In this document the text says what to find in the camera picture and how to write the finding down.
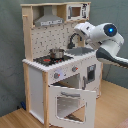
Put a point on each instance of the oven knob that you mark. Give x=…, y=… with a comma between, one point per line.
x=74, y=69
x=56, y=75

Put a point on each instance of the white oven door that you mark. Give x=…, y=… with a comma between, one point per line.
x=63, y=101

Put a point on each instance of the toy microwave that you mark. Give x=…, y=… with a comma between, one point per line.
x=78, y=11

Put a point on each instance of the black stovetop with red burners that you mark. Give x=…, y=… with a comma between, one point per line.
x=47, y=60

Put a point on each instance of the wooden toy kitchen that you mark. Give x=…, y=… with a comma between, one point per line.
x=38, y=42

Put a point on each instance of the grey sink basin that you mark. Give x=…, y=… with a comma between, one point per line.
x=79, y=51

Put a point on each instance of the black toy faucet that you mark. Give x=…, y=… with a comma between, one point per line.
x=71, y=44

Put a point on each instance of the grey range hood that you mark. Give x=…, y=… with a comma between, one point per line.
x=48, y=18

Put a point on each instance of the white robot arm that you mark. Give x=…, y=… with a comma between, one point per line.
x=105, y=40

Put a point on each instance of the small metal pot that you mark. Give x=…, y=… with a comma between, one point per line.
x=56, y=53

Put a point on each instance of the white cabinet door with dispenser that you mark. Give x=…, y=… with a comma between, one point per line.
x=91, y=70

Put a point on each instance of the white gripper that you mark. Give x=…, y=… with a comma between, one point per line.
x=79, y=31

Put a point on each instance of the left oven knob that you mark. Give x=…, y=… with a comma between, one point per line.
x=56, y=75

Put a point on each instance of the right oven knob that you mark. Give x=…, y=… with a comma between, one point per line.
x=74, y=69

